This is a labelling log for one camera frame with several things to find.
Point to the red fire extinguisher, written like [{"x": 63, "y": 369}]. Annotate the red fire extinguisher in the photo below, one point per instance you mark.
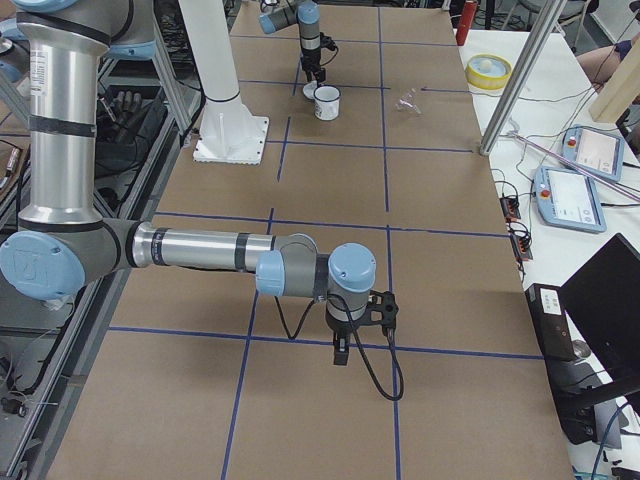
[{"x": 465, "y": 22}]

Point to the orange black connector box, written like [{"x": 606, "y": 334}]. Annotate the orange black connector box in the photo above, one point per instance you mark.
[
  {"x": 510, "y": 208},
  {"x": 521, "y": 244}
]

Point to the white enamel mug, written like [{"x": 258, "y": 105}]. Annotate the white enamel mug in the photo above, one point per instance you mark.
[{"x": 327, "y": 102}]

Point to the yellow round container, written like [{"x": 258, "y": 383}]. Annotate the yellow round container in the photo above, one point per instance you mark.
[{"x": 488, "y": 72}]

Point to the white ceramic lid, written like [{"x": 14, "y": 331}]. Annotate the white ceramic lid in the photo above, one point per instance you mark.
[{"x": 309, "y": 90}]

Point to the black laptop computer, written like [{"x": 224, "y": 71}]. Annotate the black laptop computer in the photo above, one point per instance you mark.
[{"x": 588, "y": 333}]

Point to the blue teach pendant near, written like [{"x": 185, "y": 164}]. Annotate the blue teach pendant near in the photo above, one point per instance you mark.
[{"x": 567, "y": 199}]

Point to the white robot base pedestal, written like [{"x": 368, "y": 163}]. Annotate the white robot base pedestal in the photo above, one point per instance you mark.
[{"x": 228, "y": 132}]

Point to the wooden beam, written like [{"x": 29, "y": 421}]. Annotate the wooden beam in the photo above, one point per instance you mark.
[{"x": 619, "y": 91}]

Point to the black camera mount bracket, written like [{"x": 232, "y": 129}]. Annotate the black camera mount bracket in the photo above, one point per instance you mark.
[{"x": 381, "y": 310}]

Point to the blue teach pendant far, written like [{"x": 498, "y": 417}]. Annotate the blue teach pendant far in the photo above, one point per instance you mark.
[{"x": 595, "y": 150}]

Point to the blue teach pendant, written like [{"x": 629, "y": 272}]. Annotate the blue teach pendant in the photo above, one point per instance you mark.
[
  {"x": 595, "y": 150},
  {"x": 567, "y": 199}
]

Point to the silver aluminium frame post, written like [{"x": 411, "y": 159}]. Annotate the silver aluminium frame post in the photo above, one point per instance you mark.
[{"x": 533, "y": 47}]

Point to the clear glass funnel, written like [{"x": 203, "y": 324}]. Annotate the clear glass funnel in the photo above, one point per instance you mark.
[{"x": 407, "y": 102}]

